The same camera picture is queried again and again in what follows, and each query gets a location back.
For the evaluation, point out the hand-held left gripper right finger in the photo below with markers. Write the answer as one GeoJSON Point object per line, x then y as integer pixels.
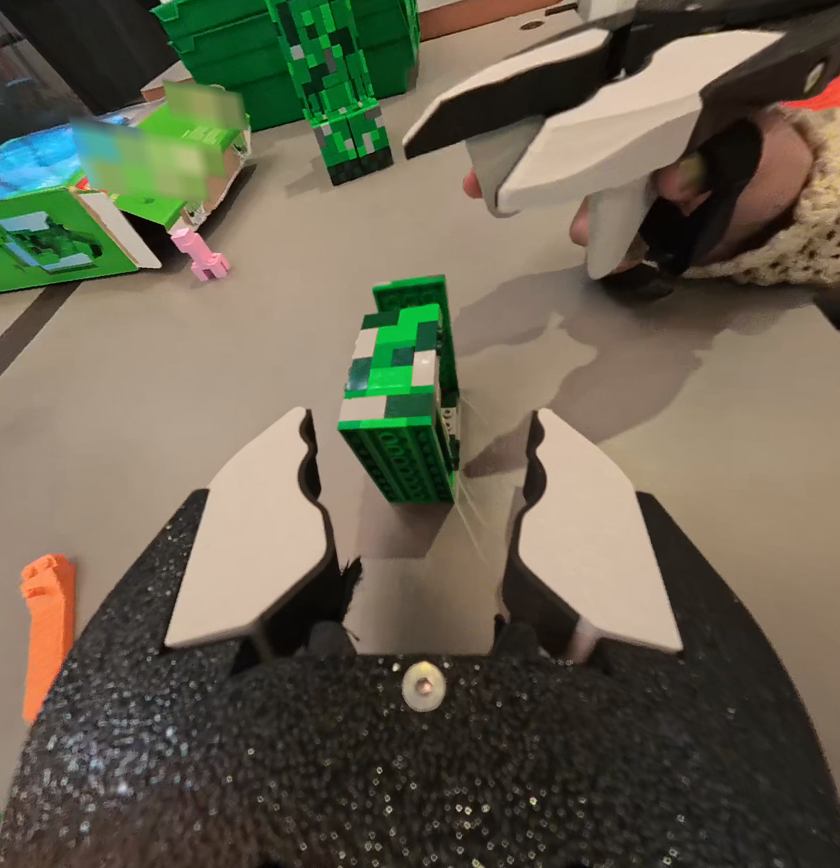
{"type": "Point", "coordinates": [589, 542]}

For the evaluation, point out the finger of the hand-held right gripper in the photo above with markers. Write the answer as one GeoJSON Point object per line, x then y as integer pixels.
{"type": "Point", "coordinates": [515, 78]}
{"type": "Point", "coordinates": [616, 129]}

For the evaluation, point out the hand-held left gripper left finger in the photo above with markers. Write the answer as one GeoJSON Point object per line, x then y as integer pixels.
{"type": "Point", "coordinates": [257, 536]}

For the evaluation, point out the green lego block assembly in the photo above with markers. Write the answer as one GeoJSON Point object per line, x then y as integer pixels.
{"type": "Point", "coordinates": [393, 400]}

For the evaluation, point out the green pixel lego figure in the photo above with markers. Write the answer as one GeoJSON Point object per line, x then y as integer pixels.
{"type": "Point", "coordinates": [332, 81]}

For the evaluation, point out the pink lego pig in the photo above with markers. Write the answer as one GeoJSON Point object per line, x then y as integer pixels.
{"type": "Point", "coordinates": [201, 254]}

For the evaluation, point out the green lego set box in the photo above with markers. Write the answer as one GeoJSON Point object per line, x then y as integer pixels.
{"type": "Point", "coordinates": [47, 244]}

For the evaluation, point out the person's right hand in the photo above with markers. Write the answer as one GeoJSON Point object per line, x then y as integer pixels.
{"type": "Point", "coordinates": [789, 183]}

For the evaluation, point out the brown cardboard sheet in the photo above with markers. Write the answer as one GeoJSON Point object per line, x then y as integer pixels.
{"type": "Point", "coordinates": [488, 17]}

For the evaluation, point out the orange brick separator tool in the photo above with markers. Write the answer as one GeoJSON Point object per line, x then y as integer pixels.
{"type": "Point", "coordinates": [50, 630]}

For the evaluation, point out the stack of green plastic bins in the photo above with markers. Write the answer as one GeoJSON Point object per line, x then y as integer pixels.
{"type": "Point", "coordinates": [216, 47]}

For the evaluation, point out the open green cardboard box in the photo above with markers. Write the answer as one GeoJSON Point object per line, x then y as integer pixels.
{"type": "Point", "coordinates": [169, 196]}

